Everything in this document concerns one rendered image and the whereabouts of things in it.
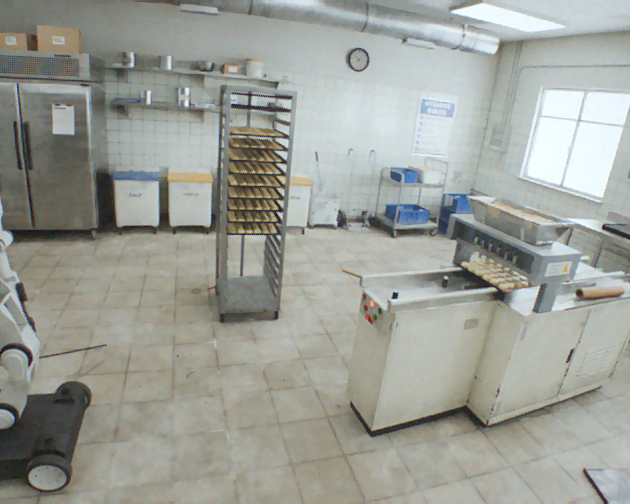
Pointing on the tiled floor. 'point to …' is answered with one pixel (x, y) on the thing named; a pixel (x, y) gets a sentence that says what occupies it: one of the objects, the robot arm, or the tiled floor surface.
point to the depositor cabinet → (549, 352)
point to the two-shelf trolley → (417, 203)
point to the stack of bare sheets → (621, 485)
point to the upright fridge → (44, 138)
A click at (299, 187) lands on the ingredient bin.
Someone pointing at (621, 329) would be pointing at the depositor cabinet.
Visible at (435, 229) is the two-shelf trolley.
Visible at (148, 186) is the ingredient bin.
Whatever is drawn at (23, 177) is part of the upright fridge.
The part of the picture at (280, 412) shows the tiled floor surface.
